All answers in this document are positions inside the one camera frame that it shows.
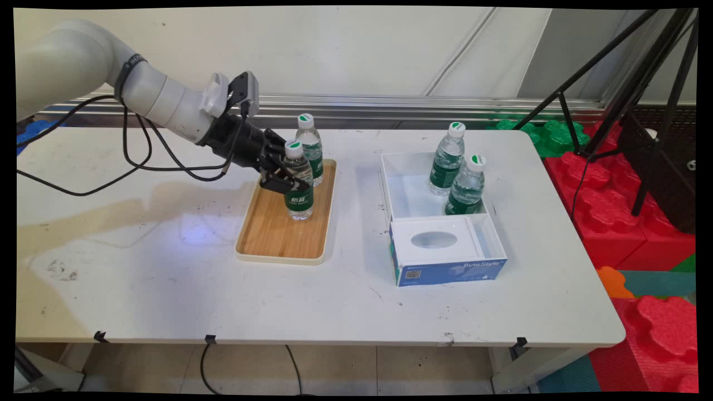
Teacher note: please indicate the large red foam block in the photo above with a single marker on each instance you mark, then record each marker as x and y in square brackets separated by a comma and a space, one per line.
[607, 211]

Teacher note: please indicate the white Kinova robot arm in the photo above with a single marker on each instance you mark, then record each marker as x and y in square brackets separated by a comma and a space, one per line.
[83, 58]

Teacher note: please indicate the green foam block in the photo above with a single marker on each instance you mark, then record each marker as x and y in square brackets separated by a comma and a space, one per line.
[551, 136]

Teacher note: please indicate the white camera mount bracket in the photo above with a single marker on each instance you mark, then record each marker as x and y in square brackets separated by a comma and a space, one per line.
[214, 94]

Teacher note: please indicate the metal wall rail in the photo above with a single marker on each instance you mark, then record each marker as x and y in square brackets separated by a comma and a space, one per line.
[390, 106]

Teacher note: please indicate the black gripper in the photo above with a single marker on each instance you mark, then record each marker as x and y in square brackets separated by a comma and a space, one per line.
[237, 142]

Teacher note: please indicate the white open box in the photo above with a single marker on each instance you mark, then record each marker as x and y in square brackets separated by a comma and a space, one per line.
[406, 195]

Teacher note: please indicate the blue white tissue box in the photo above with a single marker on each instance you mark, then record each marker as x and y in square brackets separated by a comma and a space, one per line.
[445, 270]

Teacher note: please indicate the orange foam piece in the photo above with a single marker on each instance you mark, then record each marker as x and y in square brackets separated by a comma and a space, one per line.
[613, 281]

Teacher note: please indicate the green label water bottle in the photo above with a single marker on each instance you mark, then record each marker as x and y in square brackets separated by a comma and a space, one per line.
[313, 145]
[467, 192]
[299, 203]
[447, 161]

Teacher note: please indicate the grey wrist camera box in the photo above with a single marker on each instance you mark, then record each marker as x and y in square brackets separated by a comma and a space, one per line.
[245, 89]

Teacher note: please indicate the black tripod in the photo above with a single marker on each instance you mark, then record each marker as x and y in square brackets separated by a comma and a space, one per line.
[640, 67]

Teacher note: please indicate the bamboo tray with cream rim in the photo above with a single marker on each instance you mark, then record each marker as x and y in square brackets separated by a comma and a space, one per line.
[273, 234]

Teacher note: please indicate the teal foam mat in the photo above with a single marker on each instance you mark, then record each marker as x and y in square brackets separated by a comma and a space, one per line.
[663, 283]

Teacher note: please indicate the white table leg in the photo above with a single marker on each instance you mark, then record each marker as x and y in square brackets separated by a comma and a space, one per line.
[50, 367]
[529, 370]

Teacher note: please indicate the dark panel board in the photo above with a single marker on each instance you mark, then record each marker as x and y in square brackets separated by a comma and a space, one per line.
[663, 178]

